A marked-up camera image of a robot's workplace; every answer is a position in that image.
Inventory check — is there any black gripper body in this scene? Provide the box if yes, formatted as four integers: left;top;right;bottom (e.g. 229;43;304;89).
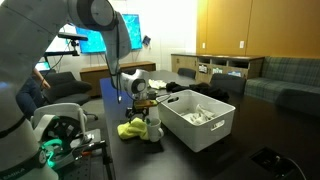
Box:
125;106;150;120

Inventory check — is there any yellow cloth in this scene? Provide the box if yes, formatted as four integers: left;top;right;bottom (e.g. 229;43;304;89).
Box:
117;117;150;141

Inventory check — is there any white towel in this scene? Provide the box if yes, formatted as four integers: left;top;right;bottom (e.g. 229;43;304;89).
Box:
181;103;216;125

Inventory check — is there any white plastic basket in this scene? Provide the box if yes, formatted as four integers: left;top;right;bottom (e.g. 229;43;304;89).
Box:
155;89;236;153

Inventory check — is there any white mug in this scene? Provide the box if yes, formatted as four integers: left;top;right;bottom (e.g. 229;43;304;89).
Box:
145;116;165;144

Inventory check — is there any crumpled white cloth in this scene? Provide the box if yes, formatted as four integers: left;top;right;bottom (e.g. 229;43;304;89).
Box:
148;78;168;91

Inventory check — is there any low wooden TV bench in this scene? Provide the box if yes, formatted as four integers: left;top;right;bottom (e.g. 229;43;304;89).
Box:
79;60;157;98

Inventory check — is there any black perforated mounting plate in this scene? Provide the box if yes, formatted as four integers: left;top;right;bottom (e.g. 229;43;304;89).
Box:
55;128;116;180

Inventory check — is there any dark upholstered chair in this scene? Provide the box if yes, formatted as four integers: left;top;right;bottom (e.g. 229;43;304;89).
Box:
177;67;198;80
209;72;247;95

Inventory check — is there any black office swivel chair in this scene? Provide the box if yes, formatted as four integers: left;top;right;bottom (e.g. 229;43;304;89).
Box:
44;71;100;122

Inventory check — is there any black cloth heap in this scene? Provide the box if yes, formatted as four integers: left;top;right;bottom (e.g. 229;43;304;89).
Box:
165;81;231;103

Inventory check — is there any wooden shelf cabinet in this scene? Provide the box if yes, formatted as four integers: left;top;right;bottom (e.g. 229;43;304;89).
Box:
170;52;266;85

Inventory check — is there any person in striped top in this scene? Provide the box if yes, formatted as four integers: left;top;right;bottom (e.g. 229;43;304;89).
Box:
15;67;52;118

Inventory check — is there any recessed table power box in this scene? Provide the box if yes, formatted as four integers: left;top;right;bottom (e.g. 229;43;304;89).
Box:
250;146;302;178

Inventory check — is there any green plaid sofa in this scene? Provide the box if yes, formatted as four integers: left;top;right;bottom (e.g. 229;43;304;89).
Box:
243;55;320;117

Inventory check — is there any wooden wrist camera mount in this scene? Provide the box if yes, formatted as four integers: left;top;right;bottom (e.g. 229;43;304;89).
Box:
132;98;159;110

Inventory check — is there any large wall TV screen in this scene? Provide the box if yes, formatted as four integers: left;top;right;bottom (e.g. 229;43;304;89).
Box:
74;13;144;55

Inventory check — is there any black camera on stand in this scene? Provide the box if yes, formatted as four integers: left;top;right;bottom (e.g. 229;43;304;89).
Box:
56;32;90;58

